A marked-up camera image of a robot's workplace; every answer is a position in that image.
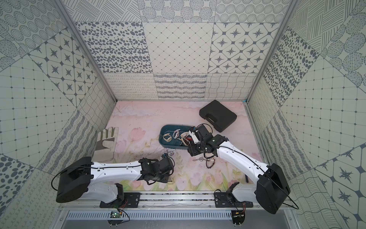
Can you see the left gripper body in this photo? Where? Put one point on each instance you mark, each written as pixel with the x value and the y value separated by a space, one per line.
pixel 167 161

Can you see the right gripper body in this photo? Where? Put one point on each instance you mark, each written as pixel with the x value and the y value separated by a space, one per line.
pixel 198 148

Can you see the brown strap watch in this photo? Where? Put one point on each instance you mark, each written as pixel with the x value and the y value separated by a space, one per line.
pixel 184 141

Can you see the dark brown gold watch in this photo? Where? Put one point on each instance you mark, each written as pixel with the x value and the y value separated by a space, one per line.
pixel 210 163

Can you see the pink white watch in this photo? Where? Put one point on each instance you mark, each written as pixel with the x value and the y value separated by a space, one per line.
pixel 176 133

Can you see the cream watch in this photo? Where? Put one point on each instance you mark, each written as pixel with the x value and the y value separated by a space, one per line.
pixel 167 137

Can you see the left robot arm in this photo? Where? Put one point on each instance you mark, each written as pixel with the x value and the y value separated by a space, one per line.
pixel 85 179

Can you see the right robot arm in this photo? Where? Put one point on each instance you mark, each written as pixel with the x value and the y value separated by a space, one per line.
pixel 270 188

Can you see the teal storage box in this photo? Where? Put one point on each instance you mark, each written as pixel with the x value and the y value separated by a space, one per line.
pixel 174 143

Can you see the purple white watch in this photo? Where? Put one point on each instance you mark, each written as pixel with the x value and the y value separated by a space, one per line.
pixel 170 152

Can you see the black plastic case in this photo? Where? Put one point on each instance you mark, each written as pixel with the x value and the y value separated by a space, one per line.
pixel 218 115

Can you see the grey work glove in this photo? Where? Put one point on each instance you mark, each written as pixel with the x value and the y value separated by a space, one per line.
pixel 105 145

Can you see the aluminium mounting rail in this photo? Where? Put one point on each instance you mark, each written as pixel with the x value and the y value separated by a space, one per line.
pixel 156 200

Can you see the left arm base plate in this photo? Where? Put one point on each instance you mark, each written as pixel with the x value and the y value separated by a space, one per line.
pixel 125 199

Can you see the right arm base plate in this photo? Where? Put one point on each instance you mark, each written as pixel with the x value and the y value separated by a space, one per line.
pixel 227 199

